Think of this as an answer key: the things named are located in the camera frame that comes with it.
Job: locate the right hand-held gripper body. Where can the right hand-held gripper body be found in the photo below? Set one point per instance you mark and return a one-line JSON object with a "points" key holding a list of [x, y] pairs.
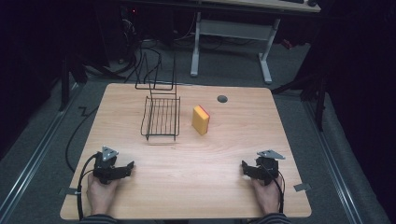
{"points": [[267, 171]]}

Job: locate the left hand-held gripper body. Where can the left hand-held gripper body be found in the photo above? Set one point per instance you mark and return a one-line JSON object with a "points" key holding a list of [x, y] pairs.
{"points": [[104, 169]]}

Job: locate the yellow sponge with red side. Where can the yellow sponge with red side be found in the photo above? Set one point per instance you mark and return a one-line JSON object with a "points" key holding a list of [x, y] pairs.
{"points": [[200, 121]]}

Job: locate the person's right hand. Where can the person's right hand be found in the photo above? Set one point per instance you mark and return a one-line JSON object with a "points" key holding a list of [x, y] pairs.
{"points": [[267, 196]]}

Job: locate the person's left hand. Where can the person's left hand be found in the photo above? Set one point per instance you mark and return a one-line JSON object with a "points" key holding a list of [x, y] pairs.
{"points": [[100, 196]]}

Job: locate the grey tape piece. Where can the grey tape piece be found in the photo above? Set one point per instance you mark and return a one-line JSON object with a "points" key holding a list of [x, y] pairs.
{"points": [[302, 187], [70, 191]]}

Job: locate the black metal stand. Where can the black metal stand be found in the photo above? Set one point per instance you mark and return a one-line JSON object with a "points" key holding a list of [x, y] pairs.
{"points": [[64, 84], [320, 102]]}

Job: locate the small red object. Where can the small red object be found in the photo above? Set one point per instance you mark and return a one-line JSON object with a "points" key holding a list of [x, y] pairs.
{"points": [[287, 44]]}

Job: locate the white-framed background desk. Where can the white-framed background desk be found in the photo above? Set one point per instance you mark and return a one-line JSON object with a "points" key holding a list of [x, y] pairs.
{"points": [[236, 31]]}

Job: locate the black computer tower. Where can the black computer tower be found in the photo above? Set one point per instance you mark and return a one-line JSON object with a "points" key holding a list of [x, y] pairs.
{"points": [[130, 28]]}

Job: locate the black computer mouse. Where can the black computer mouse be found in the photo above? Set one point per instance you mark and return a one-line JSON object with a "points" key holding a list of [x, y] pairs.
{"points": [[312, 2]]}

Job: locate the metal floor rail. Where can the metal floor rail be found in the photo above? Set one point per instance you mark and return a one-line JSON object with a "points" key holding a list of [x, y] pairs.
{"points": [[334, 168], [34, 158]]}

